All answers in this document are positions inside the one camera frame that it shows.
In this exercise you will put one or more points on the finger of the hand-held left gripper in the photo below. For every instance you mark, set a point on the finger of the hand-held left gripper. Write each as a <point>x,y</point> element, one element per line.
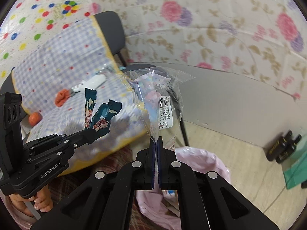
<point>69,148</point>
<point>60,139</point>

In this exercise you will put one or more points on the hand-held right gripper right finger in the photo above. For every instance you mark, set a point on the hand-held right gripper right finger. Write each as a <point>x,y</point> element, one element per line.
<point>160,163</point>

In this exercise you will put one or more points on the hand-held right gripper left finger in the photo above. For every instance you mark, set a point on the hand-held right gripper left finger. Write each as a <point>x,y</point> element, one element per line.
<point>153,163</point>

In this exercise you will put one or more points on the dark blue snack wrapper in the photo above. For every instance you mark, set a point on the dark blue snack wrapper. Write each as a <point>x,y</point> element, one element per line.
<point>90,107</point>
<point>105,115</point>

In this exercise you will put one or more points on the pink trash bag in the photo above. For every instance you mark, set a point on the pink trash bag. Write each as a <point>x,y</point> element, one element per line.
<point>203,167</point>

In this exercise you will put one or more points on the clear plastic bag pink label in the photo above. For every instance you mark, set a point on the clear plastic bag pink label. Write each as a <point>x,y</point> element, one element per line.
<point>165,110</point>

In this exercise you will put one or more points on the person's left hand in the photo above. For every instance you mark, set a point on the person's left hand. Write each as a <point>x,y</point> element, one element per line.
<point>40,202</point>

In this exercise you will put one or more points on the small orange mandarin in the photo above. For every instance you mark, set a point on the small orange mandarin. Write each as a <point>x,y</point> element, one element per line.
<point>35,118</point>

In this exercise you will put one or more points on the person's plaid trousers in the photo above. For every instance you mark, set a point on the person's plaid trousers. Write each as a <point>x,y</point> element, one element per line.
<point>108,163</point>

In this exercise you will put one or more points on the orange peel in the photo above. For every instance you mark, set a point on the orange peel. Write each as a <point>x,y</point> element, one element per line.
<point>62,97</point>

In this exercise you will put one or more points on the blue checkered cloth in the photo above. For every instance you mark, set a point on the blue checkered cloth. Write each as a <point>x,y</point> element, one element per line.
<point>60,60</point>

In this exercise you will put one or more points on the grey board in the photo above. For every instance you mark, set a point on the grey board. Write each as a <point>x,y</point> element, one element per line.
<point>227,105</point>

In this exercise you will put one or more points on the grey office chair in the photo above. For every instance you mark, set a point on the grey office chair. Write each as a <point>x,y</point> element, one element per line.
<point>110,28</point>

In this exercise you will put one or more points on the balloon print plastic sheet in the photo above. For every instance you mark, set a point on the balloon print plastic sheet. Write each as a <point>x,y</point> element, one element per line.
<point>31,12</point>

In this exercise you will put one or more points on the green mat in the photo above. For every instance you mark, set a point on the green mat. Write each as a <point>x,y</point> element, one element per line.
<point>295,175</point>

